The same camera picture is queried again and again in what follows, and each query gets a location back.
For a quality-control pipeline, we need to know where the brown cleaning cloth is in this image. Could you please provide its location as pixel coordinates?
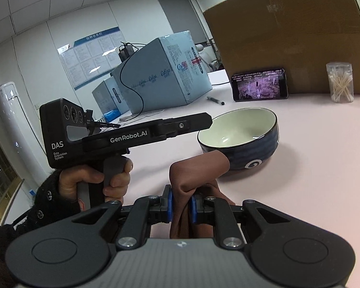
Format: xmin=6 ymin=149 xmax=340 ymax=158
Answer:
xmin=169 ymin=150 xmax=234 ymax=239

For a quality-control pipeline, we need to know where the dark blue ceramic bowl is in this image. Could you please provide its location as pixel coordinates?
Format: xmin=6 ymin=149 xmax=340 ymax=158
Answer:
xmin=198 ymin=107 xmax=280 ymax=171

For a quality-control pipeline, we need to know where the person's black sleeved forearm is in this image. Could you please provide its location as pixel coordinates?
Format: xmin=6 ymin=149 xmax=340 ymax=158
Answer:
xmin=15 ymin=170 xmax=80 ymax=236

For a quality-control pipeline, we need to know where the person's left hand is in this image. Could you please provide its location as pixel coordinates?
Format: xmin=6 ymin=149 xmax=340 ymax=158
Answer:
xmin=59 ymin=159 xmax=133 ymax=203

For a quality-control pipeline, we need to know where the white air conditioner unit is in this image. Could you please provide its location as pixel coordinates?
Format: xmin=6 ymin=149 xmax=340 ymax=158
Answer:
xmin=0 ymin=82 xmax=52 ymax=185

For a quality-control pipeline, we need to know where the black power adapter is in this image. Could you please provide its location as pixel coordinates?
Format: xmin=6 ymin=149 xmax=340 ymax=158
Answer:
xmin=118 ymin=42 xmax=138 ymax=62

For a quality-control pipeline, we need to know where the black pen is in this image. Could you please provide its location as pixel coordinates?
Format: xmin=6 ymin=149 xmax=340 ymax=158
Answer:
xmin=207 ymin=96 xmax=225 ymax=105

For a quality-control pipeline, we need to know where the light blue tissue carton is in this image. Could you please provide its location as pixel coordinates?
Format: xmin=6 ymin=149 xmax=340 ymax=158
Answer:
xmin=112 ymin=30 xmax=212 ymax=114

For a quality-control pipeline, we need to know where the black smartphone showing video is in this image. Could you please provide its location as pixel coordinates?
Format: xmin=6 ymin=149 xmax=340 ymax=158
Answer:
xmin=230 ymin=68 xmax=289 ymax=102

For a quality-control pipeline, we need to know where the clear jar of cotton swabs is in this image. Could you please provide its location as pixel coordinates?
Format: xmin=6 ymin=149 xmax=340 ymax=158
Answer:
xmin=326 ymin=62 xmax=354 ymax=103

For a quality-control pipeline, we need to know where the large brown cardboard box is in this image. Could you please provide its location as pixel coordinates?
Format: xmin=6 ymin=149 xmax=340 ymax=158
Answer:
xmin=204 ymin=0 xmax=360 ymax=94

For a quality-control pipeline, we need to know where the black cable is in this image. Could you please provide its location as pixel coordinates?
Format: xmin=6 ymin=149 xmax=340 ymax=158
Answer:
xmin=119 ymin=58 xmax=145 ymax=118

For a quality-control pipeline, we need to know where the blue wall notice board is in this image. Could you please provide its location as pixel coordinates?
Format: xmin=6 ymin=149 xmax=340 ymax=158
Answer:
xmin=60 ymin=27 xmax=125 ymax=90

